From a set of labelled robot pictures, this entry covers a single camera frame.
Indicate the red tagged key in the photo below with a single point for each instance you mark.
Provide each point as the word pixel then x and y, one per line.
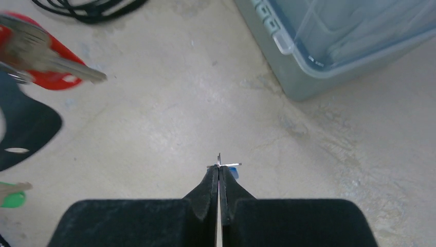
pixel 30 54

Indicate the green tagged key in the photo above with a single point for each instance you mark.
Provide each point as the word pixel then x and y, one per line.
pixel 13 195

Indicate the oval metal keyring plate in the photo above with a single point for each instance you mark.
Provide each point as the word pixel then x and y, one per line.
pixel 30 124

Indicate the blue tagged key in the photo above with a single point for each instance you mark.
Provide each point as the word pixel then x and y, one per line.
pixel 231 166

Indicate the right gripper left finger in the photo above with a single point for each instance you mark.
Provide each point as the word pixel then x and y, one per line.
pixel 189 221

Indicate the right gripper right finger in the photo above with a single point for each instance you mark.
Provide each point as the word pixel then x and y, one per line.
pixel 248 221

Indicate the translucent green storage box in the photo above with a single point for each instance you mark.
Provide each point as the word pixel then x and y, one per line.
pixel 313 46

